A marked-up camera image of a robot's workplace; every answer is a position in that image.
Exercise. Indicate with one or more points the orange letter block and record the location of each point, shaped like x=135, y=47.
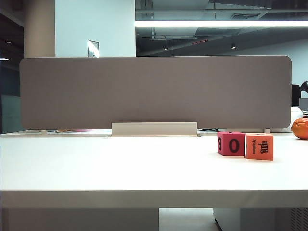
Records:
x=260, y=148

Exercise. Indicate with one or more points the pink letter block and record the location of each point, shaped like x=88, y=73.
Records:
x=233, y=145

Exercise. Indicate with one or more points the grey felt desk divider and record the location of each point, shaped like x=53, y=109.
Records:
x=154, y=93

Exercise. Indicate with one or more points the long linear ceiling light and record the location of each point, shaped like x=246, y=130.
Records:
x=216, y=23

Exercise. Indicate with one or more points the white desk leg panel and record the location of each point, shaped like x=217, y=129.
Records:
x=79, y=220

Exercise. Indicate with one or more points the beige round column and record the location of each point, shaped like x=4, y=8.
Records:
x=39, y=29

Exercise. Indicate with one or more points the white divider mounting bracket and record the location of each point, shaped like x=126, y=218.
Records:
x=154, y=128

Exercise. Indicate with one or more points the framed wall sign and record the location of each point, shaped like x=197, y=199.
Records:
x=93, y=48

